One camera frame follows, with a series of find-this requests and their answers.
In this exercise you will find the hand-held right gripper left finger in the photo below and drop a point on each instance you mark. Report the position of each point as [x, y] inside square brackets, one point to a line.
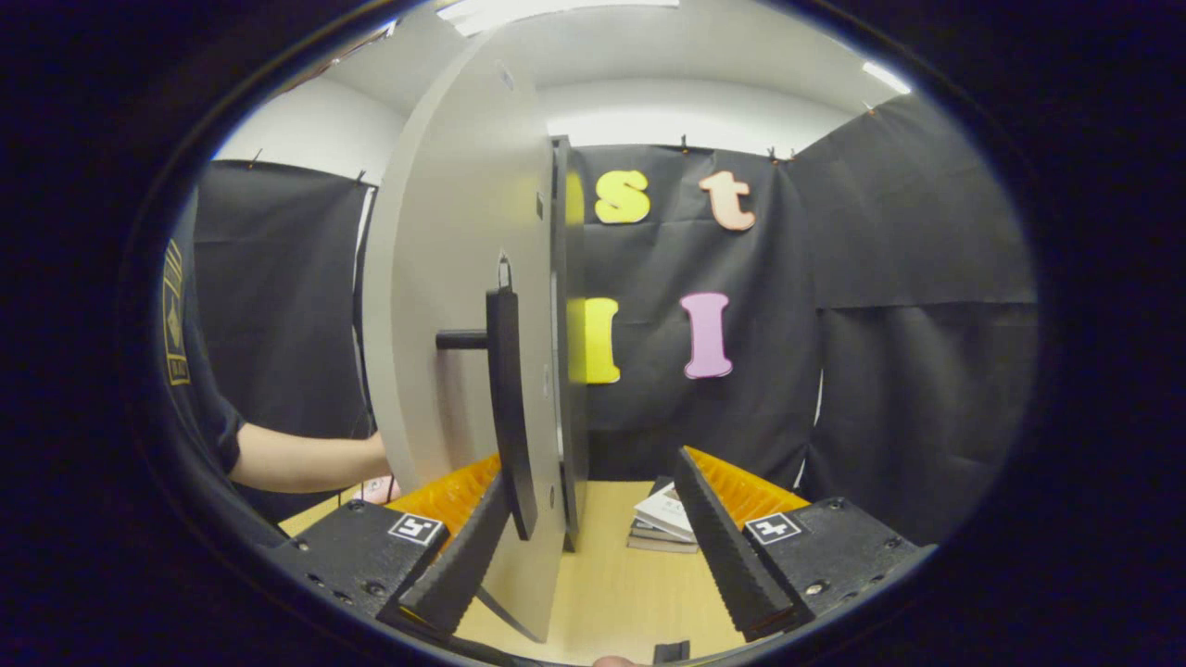
[459, 565]

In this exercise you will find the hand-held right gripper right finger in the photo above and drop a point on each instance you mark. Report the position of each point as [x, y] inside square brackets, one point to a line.
[727, 547]

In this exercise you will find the beige cabinet door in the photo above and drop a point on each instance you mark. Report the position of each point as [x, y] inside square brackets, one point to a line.
[445, 232]

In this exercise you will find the white portrait cover book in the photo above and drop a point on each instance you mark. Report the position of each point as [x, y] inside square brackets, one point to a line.
[669, 509]

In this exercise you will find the black backdrop cloth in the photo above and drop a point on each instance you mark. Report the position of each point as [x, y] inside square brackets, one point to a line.
[927, 232]

